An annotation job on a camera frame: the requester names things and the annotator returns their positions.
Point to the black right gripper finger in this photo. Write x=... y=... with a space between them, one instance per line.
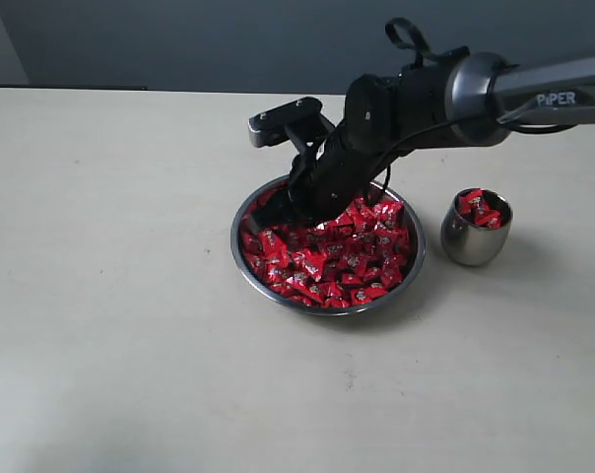
x=276 y=211

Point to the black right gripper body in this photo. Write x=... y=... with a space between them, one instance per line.
x=350 y=154

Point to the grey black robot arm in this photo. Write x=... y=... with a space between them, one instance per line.
x=455 y=100

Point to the pile of red candies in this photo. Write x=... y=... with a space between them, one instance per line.
x=355 y=259

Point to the round steel plate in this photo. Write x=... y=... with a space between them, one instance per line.
x=409 y=218

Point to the stainless steel cup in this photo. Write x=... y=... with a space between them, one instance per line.
x=472 y=246

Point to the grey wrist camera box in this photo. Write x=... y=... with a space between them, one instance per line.
x=300 y=122

